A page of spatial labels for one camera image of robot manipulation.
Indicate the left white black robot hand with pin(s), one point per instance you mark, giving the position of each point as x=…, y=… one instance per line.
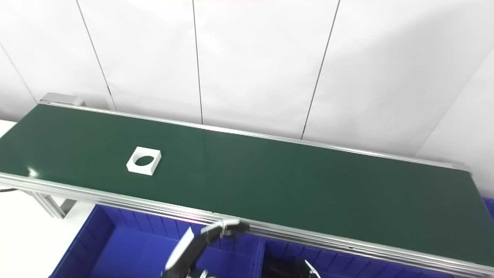
x=185, y=251

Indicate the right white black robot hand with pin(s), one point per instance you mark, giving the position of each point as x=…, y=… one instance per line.
x=307, y=272

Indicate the white square part round hole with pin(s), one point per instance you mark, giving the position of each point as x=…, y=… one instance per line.
x=151, y=168

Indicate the blue bin holding black parts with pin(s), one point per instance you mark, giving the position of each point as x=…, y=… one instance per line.
x=347, y=266

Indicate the blue bin holding white parts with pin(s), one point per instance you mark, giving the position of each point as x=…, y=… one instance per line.
x=123, y=251

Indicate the aluminium conveyor leg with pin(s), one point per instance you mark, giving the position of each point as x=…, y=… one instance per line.
x=50, y=204

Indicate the empty blue plastic bin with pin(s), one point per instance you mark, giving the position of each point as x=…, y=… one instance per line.
x=489, y=208

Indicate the grey conveyor motor housing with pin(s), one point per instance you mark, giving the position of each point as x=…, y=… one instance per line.
x=61, y=98

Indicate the green conveyor belt aluminium frame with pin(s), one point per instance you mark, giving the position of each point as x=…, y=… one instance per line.
x=270, y=181

